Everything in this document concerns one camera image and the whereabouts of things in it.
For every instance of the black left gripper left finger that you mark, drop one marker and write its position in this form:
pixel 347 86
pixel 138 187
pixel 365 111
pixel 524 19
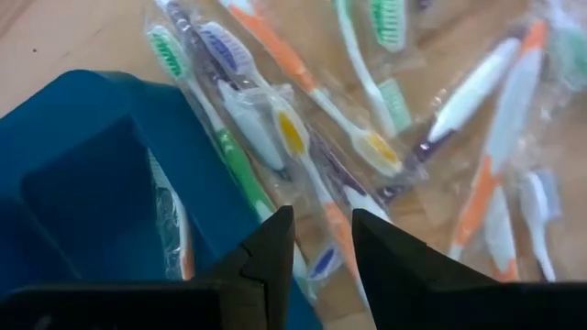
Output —
pixel 229 302

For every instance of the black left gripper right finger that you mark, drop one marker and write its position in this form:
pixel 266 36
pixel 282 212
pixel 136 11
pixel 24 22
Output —
pixel 435 302

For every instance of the blue plastic bin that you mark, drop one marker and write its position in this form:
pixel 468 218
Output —
pixel 91 160

